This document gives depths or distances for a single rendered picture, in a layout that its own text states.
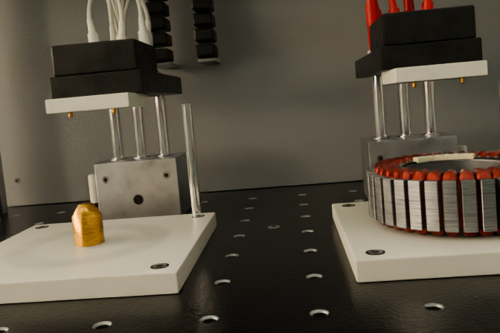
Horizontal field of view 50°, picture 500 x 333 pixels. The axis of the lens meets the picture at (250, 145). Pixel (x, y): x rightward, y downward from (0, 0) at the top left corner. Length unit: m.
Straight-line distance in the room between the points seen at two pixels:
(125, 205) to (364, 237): 0.24
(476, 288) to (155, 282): 0.16
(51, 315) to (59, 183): 0.37
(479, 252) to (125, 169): 0.31
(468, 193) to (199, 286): 0.15
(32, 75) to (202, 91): 0.19
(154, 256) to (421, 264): 0.15
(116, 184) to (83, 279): 0.20
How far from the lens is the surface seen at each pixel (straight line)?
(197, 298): 0.28
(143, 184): 0.49
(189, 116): 0.42
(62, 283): 0.31
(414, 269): 0.29
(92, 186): 0.51
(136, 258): 0.33
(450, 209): 0.31
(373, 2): 0.48
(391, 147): 0.47
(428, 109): 0.50
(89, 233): 0.37
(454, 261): 0.29
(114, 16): 0.54
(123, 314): 0.28
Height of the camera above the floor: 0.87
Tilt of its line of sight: 5 degrees down
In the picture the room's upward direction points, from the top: 5 degrees counter-clockwise
